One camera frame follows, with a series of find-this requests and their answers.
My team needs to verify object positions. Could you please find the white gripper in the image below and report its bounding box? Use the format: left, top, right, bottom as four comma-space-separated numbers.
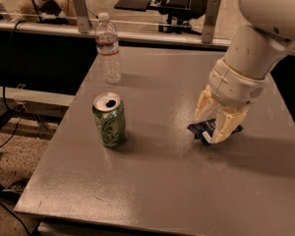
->
194, 58, 268, 144

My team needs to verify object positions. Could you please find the dark blue snack bar wrapper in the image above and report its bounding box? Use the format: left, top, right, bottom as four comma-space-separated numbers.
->
187, 118, 244, 147

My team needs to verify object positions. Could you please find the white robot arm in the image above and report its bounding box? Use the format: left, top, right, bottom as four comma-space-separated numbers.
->
195, 0, 295, 144

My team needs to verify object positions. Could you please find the green soda can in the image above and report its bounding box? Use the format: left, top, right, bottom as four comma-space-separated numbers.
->
92, 92, 127, 147

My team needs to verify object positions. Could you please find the black office chair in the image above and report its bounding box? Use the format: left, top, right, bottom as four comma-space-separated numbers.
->
114, 0, 208, 35

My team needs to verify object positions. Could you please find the clear plastic water bottle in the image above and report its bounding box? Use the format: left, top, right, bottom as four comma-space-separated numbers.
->
94, 13, 122, 84

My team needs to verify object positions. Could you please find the person in beige clothes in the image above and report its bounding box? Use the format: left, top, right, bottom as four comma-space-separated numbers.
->
20, 0, 77, 26

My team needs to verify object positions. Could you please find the right metal rail bracket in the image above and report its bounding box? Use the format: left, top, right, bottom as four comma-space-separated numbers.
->
202, 0, 221, 44

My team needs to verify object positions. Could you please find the metal rail bracket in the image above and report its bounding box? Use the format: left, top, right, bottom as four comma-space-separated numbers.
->
202, 0, 221, 44
73, 0, 91, 33

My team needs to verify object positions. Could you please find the left metal rail bracket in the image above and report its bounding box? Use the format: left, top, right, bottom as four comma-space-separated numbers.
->
73, 0, 91, 33

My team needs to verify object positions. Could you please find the metal rail bar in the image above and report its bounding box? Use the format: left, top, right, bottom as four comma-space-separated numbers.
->
0, 19, 234, 51

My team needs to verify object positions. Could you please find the black cable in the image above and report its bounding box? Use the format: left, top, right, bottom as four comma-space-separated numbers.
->
0, 19, 33, 236

